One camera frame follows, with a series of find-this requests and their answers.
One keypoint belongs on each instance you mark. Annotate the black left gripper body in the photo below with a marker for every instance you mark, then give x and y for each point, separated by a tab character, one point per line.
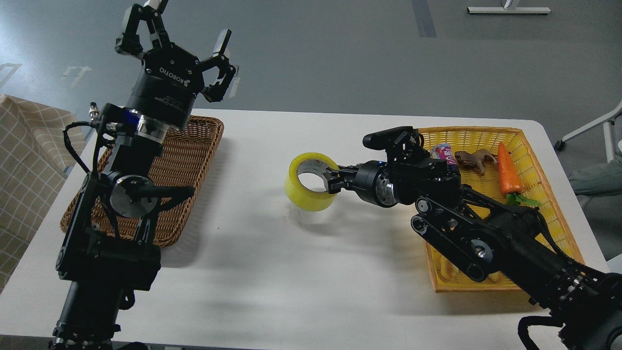
167	87

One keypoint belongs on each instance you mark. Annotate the brown wicker basket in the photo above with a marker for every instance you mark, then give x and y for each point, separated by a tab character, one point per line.
185	161

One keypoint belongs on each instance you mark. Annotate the yellow tape roll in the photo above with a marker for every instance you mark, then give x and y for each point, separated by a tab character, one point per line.
301	196

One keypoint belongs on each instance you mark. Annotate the white table leg base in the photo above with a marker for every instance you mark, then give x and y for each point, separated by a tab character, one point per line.
510	7

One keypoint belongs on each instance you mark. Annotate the small drink can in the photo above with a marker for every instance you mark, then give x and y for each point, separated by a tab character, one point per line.
444	152

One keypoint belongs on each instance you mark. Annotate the yellow plastic basket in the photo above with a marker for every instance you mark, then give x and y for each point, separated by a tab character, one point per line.
536	186

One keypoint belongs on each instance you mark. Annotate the beige checkered cloth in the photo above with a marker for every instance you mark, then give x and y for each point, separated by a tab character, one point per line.
33	167

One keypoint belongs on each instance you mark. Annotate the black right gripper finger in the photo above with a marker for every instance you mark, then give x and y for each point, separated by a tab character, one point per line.
335	186
341	172

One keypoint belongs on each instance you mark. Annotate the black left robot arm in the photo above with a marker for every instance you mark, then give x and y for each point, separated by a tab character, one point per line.
108	251

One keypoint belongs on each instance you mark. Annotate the orange toy carrot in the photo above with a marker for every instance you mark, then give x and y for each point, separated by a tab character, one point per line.
511	186

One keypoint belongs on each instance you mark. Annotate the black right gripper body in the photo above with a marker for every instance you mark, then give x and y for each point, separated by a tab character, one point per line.
372	185

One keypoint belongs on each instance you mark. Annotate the toy croissant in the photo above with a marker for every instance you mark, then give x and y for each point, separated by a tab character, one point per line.
449	272

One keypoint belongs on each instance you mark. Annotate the brown toy animal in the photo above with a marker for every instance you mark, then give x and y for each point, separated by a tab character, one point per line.
475	160

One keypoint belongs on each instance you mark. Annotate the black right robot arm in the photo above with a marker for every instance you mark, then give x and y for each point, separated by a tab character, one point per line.
481	236

